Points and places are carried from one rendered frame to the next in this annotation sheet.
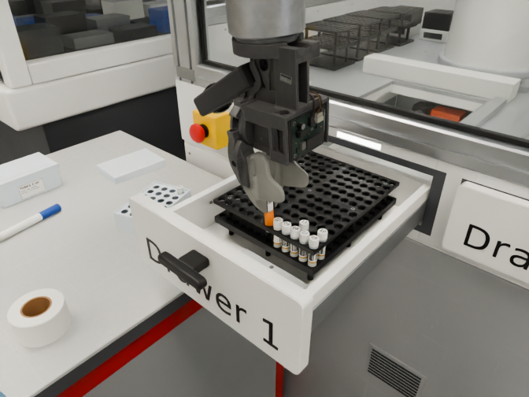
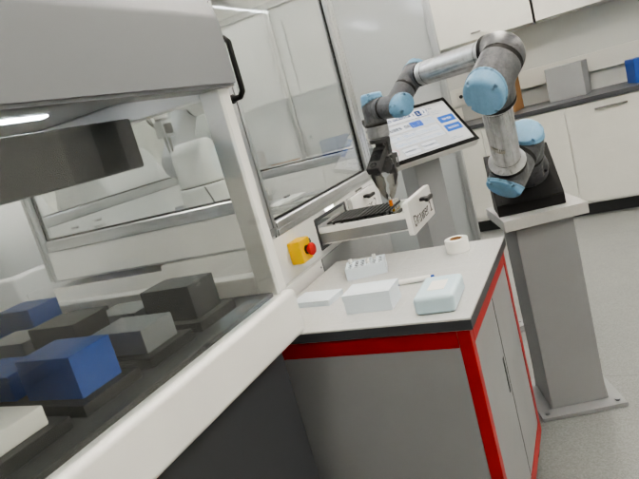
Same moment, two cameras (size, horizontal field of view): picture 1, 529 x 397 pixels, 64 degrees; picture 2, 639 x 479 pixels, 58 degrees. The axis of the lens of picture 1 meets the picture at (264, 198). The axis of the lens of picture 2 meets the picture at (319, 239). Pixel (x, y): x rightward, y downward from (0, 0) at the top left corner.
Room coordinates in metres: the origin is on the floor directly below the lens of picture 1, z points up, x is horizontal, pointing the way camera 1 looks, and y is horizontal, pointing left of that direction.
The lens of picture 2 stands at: (1.20, 1.85, 1.24)
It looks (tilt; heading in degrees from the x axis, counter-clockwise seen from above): 11 degrees down; 256
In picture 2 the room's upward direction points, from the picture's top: 15 degrees counter-clockwise
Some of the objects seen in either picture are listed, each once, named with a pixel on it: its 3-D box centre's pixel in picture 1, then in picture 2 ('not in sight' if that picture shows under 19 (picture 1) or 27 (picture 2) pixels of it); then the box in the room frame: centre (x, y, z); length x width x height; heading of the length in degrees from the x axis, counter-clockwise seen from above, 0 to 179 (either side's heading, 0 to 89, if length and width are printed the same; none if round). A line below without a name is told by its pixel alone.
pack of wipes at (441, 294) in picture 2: not in sight; (439, 293); (0.65, 0.65, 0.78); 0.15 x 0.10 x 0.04; 51
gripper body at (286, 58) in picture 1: (275, 96); (383, 155); (0.43, -0.01, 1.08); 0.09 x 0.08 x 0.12; 47
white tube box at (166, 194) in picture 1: (154, 209); (366, 267); (0.67, 0.21, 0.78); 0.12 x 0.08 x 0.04; 156
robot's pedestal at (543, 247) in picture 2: not in sight; (552, 302); (-0.04, 0.09, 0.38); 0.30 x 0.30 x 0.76; 69
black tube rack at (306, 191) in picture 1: (308, 208); (366, 220); (0.53, -0.07, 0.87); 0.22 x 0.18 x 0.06; 138
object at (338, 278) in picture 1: (312, 208); (364, 221); (0.54, -0.07, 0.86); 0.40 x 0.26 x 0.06; 138
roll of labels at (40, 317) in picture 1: (40, 317); (456, 244); (0.40, 0.30, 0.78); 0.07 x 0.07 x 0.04
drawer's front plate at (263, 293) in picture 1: (209, 273); (419, 208); (0.38, 0.07, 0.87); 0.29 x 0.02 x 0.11; 48
